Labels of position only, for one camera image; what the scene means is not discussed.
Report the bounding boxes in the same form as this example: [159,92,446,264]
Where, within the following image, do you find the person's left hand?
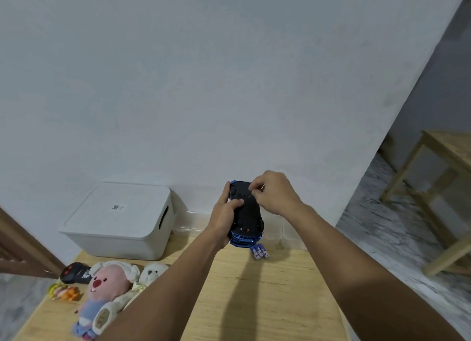
[206,181,246,249]

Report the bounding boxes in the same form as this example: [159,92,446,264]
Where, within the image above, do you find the person's right hand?
[247,171,306,218]

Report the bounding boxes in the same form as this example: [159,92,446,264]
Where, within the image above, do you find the blue toy car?
[225,180,266,248]

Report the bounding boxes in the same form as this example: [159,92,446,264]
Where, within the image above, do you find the person's left forearm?
[96,230,228,341]

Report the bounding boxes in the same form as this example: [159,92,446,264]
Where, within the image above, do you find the person's right forearm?
[290,201,465,341]

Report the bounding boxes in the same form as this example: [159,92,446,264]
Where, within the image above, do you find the clear plastic container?
[172,210,307,251]

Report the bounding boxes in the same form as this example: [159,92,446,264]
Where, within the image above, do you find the white plush bear toy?
[121,262,169,313]

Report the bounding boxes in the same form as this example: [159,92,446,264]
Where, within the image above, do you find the white storage box lid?
[59,182,172,240]

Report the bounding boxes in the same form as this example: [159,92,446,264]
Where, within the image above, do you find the white plastic storage box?
[59,195,174,261]

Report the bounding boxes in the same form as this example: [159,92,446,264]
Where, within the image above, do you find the pink plush beaver toy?
[71,260,141,341]

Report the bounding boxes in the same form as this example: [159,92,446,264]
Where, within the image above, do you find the black toy remote controller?
[60,262,92,285]

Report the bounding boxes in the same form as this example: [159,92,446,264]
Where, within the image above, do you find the light wooden side table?
[379,130,471,277]

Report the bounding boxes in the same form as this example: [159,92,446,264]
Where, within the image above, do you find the yellow orange small figurine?
[47,282,82,303]

